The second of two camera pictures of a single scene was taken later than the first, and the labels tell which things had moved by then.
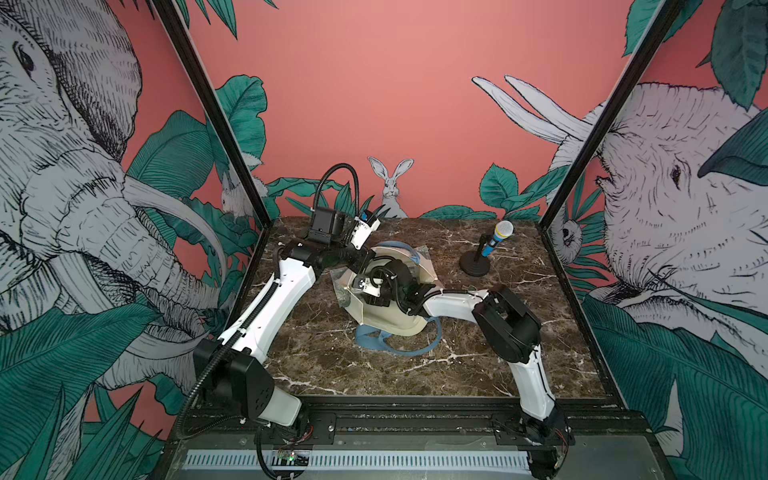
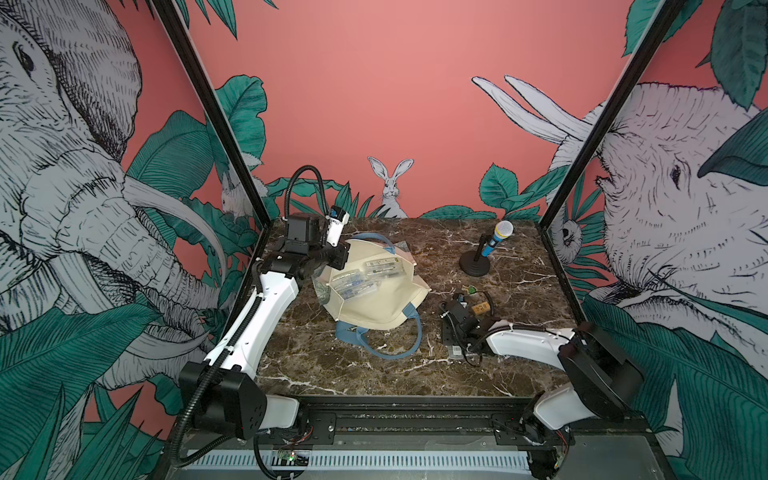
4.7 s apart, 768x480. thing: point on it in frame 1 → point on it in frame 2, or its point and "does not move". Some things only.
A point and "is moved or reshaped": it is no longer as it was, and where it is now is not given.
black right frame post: [665, 17] does not move
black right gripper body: [388, 294] → [450, 338]
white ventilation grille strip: [372, 460] does not move
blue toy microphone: [503, 230] does not move
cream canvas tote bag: [388, 319] is moved or reshaped
